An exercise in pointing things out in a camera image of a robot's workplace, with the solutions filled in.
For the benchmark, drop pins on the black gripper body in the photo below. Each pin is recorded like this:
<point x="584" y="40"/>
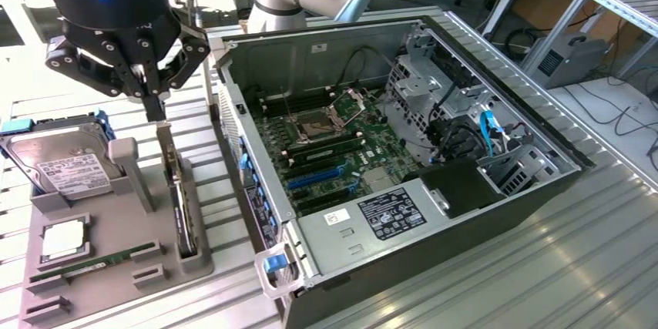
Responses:
<point x="108" y="5"/>

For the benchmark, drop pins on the green graphics card with bracket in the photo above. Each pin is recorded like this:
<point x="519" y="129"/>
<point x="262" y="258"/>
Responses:
<point x="182" y="198"/>

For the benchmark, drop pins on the open PC case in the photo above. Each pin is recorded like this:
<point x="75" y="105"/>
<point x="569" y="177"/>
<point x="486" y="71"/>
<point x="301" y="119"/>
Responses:
<point x="267" y="55"/>

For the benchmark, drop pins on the blue disk caddy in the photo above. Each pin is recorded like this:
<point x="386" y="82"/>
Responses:
<point x="15" y="126"/>

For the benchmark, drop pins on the thin locking lever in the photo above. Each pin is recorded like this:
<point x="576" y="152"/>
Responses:
<point x="289" y="103"/>

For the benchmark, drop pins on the silver hard disk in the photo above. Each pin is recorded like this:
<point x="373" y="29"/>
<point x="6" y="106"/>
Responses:
<point x="67" y="167"/>

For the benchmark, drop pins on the CPU socket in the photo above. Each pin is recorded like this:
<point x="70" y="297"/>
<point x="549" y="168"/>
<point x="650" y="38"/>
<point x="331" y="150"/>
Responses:
<point x="317" y="128"/>

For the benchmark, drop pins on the metal socket cover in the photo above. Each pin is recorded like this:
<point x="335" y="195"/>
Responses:
<point x="350" y="107"/>

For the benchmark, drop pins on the installed RAM stick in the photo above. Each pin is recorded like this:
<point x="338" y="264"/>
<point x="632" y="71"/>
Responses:
<point x="323" y="153"/>

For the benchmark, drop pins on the blue expansion slot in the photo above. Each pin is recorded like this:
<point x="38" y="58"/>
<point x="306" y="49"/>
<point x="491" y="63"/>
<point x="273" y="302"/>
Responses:
<point x="314" y="178"/>

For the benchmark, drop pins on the grey plastic parts rack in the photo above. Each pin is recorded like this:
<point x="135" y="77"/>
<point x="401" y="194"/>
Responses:
<point x="108" y="229"/>

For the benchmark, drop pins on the green motherboard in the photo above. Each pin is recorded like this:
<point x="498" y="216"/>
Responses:
<point x="375" y="148"/>

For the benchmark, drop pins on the grey metal disk bay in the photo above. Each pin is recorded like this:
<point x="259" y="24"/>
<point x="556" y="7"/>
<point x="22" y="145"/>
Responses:
<point x="417" y="86"/>

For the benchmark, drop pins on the silver CPU chip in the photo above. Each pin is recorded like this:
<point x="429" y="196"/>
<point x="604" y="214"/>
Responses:
<point x="63" y="238"/>

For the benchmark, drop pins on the silver chipset heatsink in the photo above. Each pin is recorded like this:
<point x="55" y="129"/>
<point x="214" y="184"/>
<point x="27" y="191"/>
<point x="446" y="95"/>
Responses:
<point x="379" y="179"/>

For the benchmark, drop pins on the green RAM stick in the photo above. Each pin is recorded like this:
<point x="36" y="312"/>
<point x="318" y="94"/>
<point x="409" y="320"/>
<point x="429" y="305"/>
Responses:
<point x="98" y="265"/>

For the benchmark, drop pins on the blue case latch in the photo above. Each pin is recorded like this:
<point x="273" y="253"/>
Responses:
<point x="273" y="263"/>

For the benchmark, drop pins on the grey power supply unit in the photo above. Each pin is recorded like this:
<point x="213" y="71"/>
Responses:
<point x="339" y="244"/>

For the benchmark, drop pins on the black plastic shroud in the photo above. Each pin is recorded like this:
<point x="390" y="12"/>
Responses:
<point x="458" y="186"/>

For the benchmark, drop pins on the aluminium profile frame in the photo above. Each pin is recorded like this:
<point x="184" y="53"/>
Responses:
<point x="617" y="1"/>

